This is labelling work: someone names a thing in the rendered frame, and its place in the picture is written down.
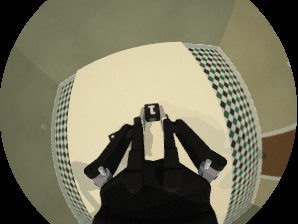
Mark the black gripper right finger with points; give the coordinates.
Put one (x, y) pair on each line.
(209, 162)

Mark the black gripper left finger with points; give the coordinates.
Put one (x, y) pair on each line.
(112, 155)

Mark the black cube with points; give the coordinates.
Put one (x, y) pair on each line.
(152, 112)
(112, 135)

